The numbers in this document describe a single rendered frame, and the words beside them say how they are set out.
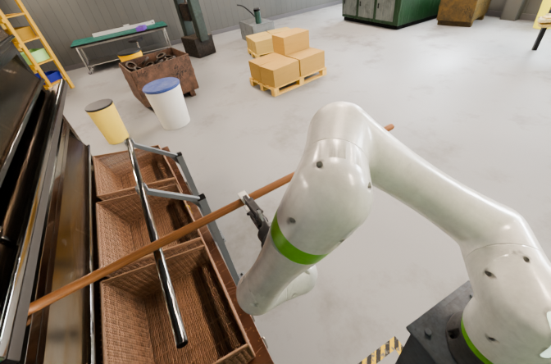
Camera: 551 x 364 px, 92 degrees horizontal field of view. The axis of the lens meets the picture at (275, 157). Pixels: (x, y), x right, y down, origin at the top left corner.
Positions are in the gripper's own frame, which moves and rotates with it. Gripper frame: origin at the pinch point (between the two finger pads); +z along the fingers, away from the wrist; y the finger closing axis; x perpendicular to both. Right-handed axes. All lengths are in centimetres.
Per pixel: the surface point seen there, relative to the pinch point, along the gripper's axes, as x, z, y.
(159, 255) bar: -33.9, -2.0, 2.3
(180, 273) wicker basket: -38, 29, 57
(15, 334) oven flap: -56, -25, -22
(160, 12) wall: 124, 848, 26
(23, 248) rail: -56, -4, -24
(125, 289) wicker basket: -62, 29, 47
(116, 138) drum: -73, 332, 109
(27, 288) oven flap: -56, -14, -21
